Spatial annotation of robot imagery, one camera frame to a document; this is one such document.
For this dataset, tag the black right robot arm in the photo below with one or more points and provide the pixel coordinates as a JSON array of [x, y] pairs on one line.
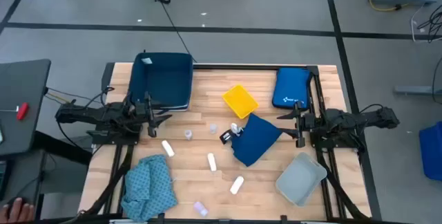
[[362, 118]]

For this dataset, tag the navy fabric storage bin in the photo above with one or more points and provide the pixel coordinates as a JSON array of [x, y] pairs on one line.
[[165, 79]]

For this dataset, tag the gray metal foot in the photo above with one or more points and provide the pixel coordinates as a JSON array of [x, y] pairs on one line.
[[414, 90]]

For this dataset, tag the navy blue cloth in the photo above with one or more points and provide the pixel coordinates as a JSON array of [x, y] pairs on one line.
[[255, 141]]

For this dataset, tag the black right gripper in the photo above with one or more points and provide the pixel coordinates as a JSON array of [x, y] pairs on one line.
[[307, 123]]

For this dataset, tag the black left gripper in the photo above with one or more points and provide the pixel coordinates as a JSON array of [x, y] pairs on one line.
[[141, 110]]

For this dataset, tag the teal patterned cloth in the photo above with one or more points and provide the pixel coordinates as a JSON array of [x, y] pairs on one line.
[[148, 189]]

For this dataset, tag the blue first aid pouch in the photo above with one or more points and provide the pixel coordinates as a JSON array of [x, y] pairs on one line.
[[291, 85]]

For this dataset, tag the black and white medical device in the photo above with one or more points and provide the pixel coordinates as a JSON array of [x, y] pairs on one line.
[[226, 136]]

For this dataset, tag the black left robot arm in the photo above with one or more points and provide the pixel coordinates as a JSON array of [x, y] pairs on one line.
[[79, 115]]

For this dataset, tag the dark gray side desk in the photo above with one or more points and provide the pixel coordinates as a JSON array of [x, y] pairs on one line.
[[24, 79]]

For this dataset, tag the yellow plastic basket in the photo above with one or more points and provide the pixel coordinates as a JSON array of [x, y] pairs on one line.
[[240, 101]]

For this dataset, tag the white gauze roll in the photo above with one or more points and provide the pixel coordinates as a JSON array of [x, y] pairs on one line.
[[237, 185], [168, 148], [212, 162]]

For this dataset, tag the person's hand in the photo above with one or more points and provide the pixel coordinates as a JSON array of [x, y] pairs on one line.
[[15, 212]]

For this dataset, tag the blue plastic crate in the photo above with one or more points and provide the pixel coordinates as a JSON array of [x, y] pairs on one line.
[[433, 151]]

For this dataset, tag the gray plastic bin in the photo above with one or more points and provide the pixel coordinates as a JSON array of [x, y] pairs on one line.
[[300, 179]]

